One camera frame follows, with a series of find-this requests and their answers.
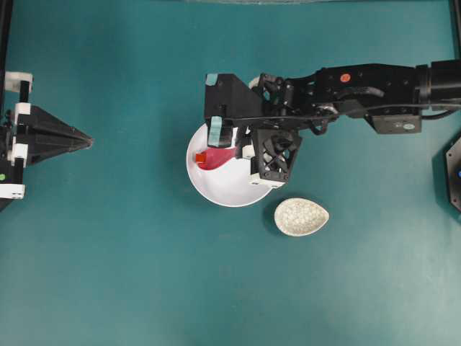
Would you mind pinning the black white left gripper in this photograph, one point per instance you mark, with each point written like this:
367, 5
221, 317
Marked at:
17, 154

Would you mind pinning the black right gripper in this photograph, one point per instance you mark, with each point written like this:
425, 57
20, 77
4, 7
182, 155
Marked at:
268, 102

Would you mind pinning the red plastic spoon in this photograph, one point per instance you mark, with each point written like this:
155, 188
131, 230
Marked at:
216, 157

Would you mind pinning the red block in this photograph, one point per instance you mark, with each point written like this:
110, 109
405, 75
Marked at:
201, 158

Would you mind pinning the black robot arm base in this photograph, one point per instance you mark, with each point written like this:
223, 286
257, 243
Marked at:
446, 176

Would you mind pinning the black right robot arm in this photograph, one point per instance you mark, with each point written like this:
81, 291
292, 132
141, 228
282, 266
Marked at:
392, 99

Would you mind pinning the white round bowl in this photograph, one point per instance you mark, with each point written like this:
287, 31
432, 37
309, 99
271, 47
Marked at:
228, 185

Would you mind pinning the speckled teardrop dish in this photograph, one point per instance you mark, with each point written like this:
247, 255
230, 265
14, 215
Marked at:
300, 217

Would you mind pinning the black aluminium frame rail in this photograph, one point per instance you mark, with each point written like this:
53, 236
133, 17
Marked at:
454, 7

